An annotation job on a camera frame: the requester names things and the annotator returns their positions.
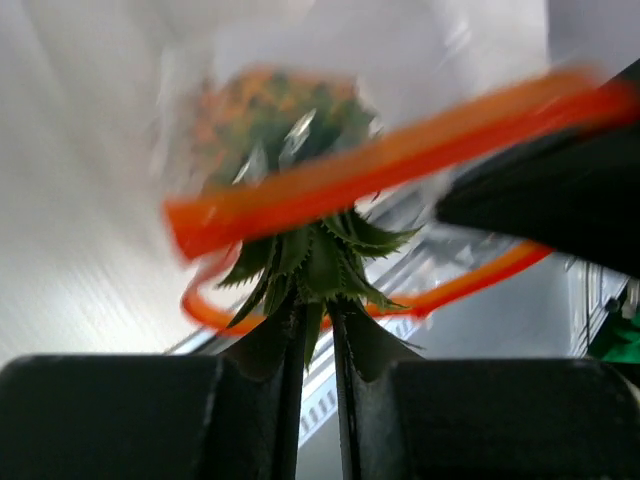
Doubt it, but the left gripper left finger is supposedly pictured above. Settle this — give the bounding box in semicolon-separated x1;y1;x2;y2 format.
1;303;306;479

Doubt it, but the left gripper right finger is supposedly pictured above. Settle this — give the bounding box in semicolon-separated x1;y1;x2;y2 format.
328;299;639;479

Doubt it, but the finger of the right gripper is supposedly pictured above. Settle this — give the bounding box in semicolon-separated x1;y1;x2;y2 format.
434;70;639;277

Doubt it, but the clear zip bag orange zipper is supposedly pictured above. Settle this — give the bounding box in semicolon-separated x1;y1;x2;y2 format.
156;1;639;330

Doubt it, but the small orange pineapple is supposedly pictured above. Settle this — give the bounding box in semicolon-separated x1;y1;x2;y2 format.
182;68;412;356

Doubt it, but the green gloved object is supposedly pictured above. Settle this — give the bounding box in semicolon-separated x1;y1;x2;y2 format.
588;286;639;364

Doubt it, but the slotted grey cable duct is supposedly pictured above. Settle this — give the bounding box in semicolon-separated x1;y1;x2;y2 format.
298;315;433;448

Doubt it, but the aluminium mounting rail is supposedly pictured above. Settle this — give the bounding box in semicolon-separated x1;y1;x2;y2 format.
169;199;626;361

